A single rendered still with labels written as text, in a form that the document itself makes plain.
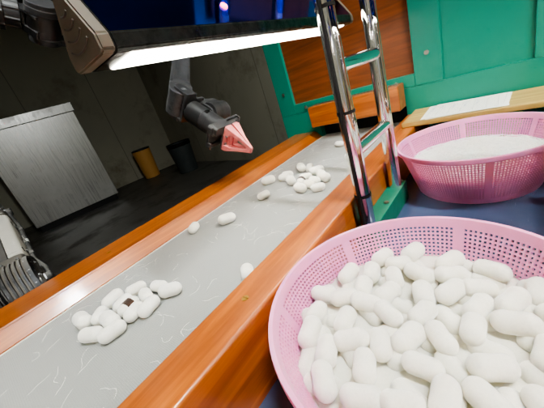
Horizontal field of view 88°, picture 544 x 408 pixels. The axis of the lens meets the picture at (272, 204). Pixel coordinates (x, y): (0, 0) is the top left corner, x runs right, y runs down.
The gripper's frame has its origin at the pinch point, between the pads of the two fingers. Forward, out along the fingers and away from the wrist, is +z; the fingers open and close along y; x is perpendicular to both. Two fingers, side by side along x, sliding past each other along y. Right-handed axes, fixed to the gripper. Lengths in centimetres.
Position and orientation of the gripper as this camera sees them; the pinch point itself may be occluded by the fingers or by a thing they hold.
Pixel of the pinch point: (248, 149)
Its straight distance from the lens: 69.9
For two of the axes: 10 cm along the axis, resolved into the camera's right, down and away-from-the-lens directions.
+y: 5.7, -4.8, 6.7
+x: -2.5, 6.8, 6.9
